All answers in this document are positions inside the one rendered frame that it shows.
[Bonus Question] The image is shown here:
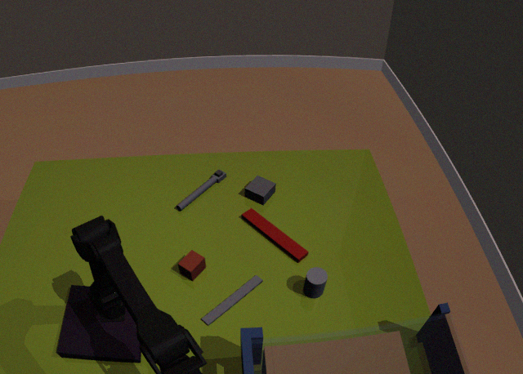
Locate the grey flat bar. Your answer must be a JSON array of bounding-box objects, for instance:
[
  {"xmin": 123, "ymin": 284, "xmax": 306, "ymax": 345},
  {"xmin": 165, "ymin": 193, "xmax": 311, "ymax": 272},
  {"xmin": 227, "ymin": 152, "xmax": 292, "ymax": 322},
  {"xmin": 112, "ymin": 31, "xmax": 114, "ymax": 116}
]
[{"xmin": 202, "ymin": 275, "xmax": 263, "ymax": 326}]

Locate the dark grey cylinder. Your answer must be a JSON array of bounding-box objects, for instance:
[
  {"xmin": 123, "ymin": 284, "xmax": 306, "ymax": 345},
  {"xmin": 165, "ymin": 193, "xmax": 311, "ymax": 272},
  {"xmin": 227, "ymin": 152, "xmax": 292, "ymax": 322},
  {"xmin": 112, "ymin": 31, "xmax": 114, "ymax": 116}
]
[{"xmin": 303, "ymin": 267, "xmax": 328, "ymax": 298}]

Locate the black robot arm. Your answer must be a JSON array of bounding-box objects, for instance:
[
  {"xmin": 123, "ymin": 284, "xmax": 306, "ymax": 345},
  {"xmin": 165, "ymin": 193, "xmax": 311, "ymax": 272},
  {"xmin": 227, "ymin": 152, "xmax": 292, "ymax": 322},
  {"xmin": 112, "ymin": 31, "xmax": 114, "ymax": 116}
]
[{"xmin": 70, "ymin": 216, "xmax": 207, "ymax": 374}]

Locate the dark red flat bar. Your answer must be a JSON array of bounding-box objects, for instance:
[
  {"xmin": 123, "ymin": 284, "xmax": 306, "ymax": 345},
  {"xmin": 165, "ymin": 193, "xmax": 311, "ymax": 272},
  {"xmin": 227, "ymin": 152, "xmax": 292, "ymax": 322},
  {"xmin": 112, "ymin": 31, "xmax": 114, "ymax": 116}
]
[{"xmin": 242, "ymin": 208, "xmax": 308, "ymax": 263}]

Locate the dark grey rod with square head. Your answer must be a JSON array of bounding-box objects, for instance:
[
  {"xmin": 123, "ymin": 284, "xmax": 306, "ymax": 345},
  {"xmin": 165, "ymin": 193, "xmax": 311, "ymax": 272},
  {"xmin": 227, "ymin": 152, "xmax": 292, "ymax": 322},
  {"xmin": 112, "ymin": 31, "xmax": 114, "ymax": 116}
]
[{"xmin": 177, "ymin": 170, "xmax": 226, "ymax": 211}]

